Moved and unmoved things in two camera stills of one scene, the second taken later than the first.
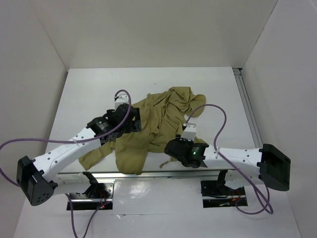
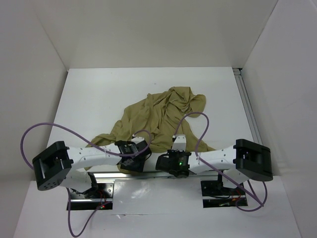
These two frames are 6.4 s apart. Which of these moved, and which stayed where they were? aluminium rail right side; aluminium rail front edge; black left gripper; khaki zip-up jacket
Moved: black left gripper
Stayed: aluminium rail right side; khaki zip-up jacket; aluminium rail front edge
